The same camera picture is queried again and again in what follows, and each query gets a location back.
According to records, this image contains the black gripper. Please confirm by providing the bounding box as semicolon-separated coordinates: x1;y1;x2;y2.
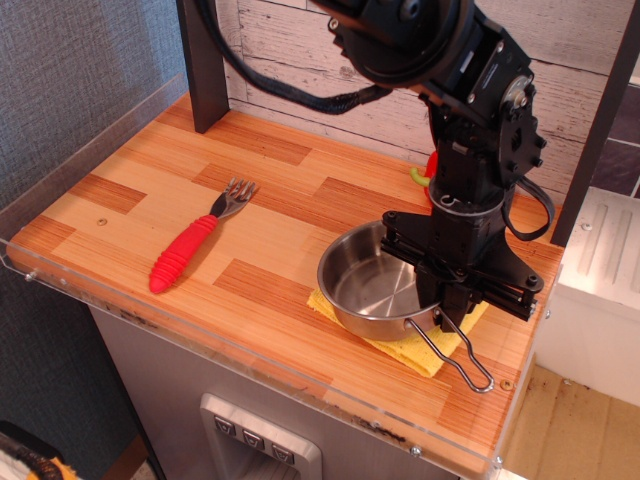
382;197;544;333

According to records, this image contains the small steel pot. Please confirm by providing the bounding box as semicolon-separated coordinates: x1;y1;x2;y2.
317;221;495;394

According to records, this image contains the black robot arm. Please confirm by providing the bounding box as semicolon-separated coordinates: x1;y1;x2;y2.
322;1;555;332

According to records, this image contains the yellow folded towel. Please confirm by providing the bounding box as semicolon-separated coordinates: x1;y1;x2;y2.
307;288;489;378

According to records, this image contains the red toy bell pepper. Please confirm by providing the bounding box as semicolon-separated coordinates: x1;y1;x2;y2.
409;151;438;199

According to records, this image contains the white toy sink unit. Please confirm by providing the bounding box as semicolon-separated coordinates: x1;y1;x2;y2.
534;188;639;405

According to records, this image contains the clear acrylic table guard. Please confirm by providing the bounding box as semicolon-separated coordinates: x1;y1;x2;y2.
0;74;564;476

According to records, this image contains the silver dispenser button panel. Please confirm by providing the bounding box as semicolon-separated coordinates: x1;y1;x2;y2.
200;393;323;479

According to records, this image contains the grey toy kitchen cabinet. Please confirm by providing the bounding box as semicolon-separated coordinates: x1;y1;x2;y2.
91;308;454;479

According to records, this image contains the yellow black object bottom left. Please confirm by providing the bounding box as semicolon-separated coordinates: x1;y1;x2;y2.
1;420;79;480

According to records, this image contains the dark right vertical post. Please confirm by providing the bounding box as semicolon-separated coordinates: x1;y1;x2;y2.
550;1;639;247

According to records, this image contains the dark vertical post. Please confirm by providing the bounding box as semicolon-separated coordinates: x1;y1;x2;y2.
550;1;639;247
176;0;229;134

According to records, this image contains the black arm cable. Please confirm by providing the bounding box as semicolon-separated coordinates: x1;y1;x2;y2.
193;0;394;116

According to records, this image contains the red handled toy fork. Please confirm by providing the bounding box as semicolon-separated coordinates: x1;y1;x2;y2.
148;178;257;294

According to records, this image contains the dark left vertical post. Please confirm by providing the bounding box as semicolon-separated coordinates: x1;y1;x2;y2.
176;0;229;134

